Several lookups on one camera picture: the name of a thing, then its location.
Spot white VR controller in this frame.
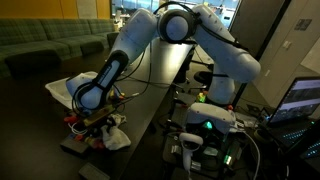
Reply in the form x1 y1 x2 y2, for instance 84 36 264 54
178 132 204 176

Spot dark upholstered chair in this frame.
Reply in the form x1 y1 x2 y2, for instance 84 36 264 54
4 49 63 80
79 40 105 56
106 31 120 48

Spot white plastic bin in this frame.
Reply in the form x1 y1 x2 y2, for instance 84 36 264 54
44 71 101 110

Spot grey wall sign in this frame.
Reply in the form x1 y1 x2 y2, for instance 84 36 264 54
294 18 313 32

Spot white headset cable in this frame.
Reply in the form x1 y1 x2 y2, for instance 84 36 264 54
233 128 262 180

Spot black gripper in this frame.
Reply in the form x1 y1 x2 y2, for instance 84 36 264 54
94 115 118 135

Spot white wall switch plate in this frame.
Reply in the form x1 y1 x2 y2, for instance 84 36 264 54
282 39 294 51

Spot red plush toy green leaves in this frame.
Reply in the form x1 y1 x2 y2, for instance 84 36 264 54
93 139 105 150

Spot red plastic ring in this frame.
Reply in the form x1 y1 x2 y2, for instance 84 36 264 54
63 114 79 125

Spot white VR headset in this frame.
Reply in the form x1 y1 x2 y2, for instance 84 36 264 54
184 102 238 135

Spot open laptop computer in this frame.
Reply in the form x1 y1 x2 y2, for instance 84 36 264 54
264 76 320 161

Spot green plaid sofa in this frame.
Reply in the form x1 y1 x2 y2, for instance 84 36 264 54
0 18 116 79

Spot white toy cord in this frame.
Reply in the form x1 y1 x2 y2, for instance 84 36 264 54
67 121 89 136

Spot small green yellow object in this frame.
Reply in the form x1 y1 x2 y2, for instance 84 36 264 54
196 91 208 104

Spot white terry towel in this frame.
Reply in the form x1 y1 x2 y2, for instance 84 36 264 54
100 113 132 151

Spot black office chair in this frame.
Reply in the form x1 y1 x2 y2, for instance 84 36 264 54
193 70 215 89

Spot black rectangular block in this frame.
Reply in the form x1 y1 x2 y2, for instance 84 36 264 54
59 134 90 156
78 162 111 180

